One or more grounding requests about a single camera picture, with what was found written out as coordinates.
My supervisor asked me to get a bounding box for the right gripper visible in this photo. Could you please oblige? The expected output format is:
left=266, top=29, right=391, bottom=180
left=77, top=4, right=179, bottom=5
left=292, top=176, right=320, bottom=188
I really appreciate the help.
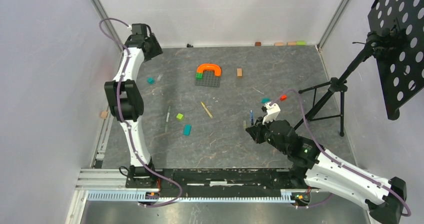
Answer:
left=246, top=114, right=289, bottom=155

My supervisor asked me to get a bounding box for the blue pen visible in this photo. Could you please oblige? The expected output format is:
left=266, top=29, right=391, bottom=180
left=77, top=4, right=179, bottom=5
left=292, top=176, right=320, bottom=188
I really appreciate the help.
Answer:
left=249, top=109, right=255, bottom=126

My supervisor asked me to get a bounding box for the green highlighter pen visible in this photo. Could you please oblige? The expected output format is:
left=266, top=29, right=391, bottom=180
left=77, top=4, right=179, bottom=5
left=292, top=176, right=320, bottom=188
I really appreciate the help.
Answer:
left=164, top=106, right=171, bottom=133

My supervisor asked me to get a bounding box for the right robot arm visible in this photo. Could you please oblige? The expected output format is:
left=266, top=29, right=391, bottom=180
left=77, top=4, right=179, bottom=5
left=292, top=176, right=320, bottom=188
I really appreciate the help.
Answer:
left=246, top=120, right=406, bottom=224

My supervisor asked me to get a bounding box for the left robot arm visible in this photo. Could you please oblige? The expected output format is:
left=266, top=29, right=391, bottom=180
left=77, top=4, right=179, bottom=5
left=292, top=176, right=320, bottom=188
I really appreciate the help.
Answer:
left=104, top=33, right=163, bottom=189

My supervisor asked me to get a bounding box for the yellow highlighter pen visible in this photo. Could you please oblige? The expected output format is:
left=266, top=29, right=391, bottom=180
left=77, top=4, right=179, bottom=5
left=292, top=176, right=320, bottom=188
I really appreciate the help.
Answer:
left=200, top=101, right=213, bottom=119

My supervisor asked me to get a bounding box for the small teal cube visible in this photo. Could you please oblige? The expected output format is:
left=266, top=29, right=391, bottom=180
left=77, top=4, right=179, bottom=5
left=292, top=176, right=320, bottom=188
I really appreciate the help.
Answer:
left=147, top=77, right=155, bottom=85

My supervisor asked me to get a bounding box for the teal half-round block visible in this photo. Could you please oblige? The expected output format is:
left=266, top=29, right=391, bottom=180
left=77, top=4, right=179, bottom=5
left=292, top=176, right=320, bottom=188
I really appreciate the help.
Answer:
left=261, top=98, right=270, bottom=104

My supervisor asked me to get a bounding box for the red cube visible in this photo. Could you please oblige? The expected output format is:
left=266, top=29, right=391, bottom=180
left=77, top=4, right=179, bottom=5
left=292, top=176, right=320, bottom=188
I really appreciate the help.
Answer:
left=279, top=94, right=287, bottom=101

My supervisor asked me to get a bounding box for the orange arch block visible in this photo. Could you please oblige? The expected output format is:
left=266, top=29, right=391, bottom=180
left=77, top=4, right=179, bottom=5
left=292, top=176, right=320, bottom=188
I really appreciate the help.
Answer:
left=196, top=63, right=222, bottom=77

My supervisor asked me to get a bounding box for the green lego brick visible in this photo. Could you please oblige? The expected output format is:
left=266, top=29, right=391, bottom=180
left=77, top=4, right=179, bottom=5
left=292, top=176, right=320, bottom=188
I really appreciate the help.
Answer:
left=195, top=72, right=203, bottom=80

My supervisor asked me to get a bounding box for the black tripod stand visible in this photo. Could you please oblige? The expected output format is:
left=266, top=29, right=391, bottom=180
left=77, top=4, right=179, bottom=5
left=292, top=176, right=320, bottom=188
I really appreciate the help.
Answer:
left=293, top=25, right=408, bottom=138

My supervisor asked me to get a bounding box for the dark grey lego baseplate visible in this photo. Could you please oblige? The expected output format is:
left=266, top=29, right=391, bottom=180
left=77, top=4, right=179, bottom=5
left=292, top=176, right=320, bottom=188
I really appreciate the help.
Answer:
left=194, top=71, right=221, bottom=88

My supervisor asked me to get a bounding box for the wooden block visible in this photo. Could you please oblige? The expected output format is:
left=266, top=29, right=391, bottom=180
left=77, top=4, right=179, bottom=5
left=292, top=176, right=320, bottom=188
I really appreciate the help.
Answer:
left=236, top=68, right=243, bottom=78

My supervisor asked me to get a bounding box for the lime green cube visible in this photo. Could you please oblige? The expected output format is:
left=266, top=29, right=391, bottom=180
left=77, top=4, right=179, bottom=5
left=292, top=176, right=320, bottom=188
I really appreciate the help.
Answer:
left=176, top=113, right=184, bottom=121

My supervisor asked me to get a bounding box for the wooden block left edge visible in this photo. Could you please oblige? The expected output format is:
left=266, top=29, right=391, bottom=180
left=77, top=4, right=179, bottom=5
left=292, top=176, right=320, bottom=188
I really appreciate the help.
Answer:
left=100, top=111, right=109, bottom=120

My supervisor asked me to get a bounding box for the black perforated panel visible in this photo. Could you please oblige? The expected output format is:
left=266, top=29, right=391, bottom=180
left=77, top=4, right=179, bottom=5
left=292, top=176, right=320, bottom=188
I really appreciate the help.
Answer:
left=367, top=0, right=424, bottom=121

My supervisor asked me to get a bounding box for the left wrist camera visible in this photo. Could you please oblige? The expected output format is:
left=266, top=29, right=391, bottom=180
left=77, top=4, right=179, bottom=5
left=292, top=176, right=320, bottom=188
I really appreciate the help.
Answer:
left=131, top=23, right=151, bottom=37

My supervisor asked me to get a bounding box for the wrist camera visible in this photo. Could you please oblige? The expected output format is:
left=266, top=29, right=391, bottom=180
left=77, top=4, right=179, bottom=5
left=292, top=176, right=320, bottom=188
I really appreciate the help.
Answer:
left=261, top=102, right=281, bottom=125
left=131, top=23, right=151, bottom=37

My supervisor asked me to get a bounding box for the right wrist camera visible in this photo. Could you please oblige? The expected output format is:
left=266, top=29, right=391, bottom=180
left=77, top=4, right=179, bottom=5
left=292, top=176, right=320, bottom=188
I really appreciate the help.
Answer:
left=261, top=102, right=281, bottom=125

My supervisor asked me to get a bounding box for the green block at wall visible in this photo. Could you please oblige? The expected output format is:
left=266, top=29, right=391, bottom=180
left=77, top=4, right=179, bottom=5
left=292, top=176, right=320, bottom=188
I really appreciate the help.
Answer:
left=296, top=41, right=307, bottom=46

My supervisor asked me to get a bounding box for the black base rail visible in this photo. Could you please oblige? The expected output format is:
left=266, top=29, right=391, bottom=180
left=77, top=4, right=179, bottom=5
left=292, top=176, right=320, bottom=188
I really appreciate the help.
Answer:
left=118, top=164, right=312, bottom=200

